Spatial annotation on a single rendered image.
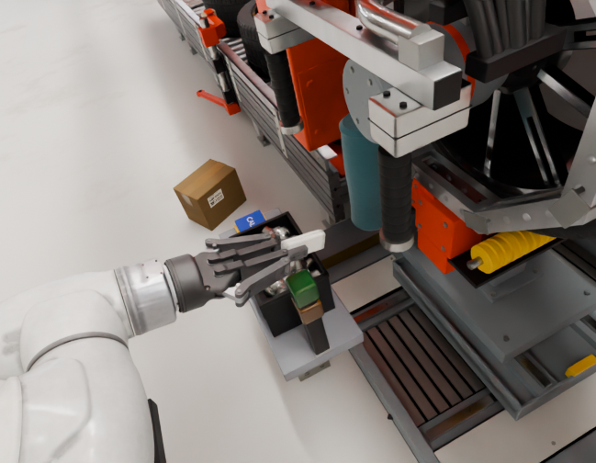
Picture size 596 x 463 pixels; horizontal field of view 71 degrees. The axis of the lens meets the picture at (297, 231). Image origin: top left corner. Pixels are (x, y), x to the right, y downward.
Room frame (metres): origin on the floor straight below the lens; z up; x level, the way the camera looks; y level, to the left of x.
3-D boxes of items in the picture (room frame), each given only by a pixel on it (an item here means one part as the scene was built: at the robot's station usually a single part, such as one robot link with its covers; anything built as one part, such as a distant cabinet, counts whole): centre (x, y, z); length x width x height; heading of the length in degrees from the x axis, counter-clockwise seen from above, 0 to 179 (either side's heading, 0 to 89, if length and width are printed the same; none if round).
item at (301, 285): (0.40, 0.02, 0.64); 0.04 x 0.04 x 0.04; 14
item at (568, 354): (0.58, -0.49, 0.13); 0.50 x 0.36 x 0.10; 14
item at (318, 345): (0.40, 0.02, 0.55); 0.03 x 0.03 x 0.21; 14
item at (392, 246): (0.36, -0.12, 0.83); 0.04 x 0.04 x 0.16
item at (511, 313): (0.62, -0.48, 0.32); 0.40 x 0.30 x 0.28; 14
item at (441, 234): (0.59, -0.35, 0.48); 0.16 x 0.12 x 0.17; 104
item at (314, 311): (0.40, 0.02, 0.59); 0.04 x 0.04 x 0.04; 14
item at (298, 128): (0.69, -0.04, 0.83); 0.04 x 0.04 x 0.16
